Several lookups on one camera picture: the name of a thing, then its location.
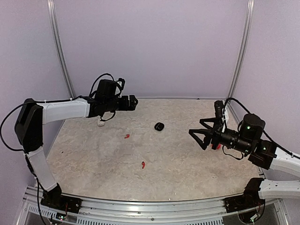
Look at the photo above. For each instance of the white earbud charging case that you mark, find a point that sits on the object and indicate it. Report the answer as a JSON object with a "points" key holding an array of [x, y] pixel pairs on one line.
{"points": [[100, 123]]}

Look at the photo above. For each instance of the black earbud charging case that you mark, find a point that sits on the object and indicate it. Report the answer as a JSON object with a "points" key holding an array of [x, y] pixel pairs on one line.
{"points": [[159, 126]]}

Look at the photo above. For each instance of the right aluminium frame post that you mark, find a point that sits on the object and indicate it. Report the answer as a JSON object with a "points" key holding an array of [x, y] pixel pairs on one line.
{"points": [[243, 47]]}

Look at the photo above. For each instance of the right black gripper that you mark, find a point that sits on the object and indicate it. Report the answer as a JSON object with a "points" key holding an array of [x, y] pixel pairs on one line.
{"points": [[217, 132]]}

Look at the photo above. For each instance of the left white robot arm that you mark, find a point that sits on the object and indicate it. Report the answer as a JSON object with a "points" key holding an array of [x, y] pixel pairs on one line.
{"points": [[34, 114]]}

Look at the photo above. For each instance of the left aluminium frame post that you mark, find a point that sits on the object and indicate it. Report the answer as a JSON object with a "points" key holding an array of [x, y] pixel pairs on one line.
{"points": [[58, 46]]}

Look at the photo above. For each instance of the red earbud charging case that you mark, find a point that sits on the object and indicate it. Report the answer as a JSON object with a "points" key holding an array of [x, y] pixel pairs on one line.
{"points": [[215, 147]]}

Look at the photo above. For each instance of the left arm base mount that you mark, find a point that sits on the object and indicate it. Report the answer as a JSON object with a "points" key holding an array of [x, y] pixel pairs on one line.
{"points": [[56, 200]]}

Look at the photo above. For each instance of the front aluminium rail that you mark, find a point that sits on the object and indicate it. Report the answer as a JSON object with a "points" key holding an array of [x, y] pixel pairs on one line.
{"points": [[95, 211]]}

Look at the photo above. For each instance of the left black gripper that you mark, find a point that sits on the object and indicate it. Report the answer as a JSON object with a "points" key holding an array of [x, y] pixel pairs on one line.
{"points": [[125, 107]]}

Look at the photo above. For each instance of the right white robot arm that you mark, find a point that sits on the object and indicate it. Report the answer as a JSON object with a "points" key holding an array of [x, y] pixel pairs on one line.
{"points": [[265, 154]]}

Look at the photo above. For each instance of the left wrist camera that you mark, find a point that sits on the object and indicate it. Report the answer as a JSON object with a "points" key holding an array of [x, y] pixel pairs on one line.
{"points": [[120, 87]]}

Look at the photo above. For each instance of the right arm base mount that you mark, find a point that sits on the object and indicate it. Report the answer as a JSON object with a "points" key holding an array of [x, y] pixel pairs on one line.
{"points": [[248, 199]]}

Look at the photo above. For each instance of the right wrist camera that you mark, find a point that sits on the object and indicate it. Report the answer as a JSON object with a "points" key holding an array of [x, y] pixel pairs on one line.
{"points": [[221, 112]]}

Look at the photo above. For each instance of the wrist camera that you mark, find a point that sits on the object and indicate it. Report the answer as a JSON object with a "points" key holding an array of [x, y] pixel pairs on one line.
{"points": [[120, 87], [221, 112]]}

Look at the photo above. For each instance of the aluminium frame post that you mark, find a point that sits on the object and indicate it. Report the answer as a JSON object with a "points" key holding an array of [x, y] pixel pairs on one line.
{"points": [[243, 47], [58, 46]]}

